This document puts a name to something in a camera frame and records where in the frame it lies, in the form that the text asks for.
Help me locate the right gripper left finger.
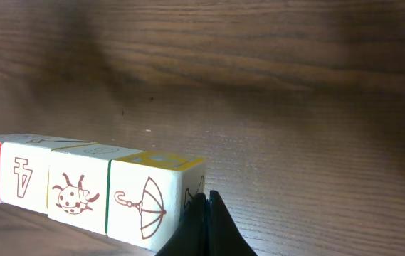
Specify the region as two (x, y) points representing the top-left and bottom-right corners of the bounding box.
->
(155, 193), (206, 256)

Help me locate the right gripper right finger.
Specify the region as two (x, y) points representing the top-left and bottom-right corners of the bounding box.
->
(208, 190), (257, 256)

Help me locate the acorn picture wooden block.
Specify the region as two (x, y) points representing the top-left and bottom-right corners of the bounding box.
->
(106, 151), (206, 252)

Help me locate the white block red bug drawing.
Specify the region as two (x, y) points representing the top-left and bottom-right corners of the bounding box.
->
(48, 144), (141, 235)

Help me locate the white block blue edge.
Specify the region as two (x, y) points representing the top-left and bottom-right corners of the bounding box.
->
(0, 134), (92, 214)

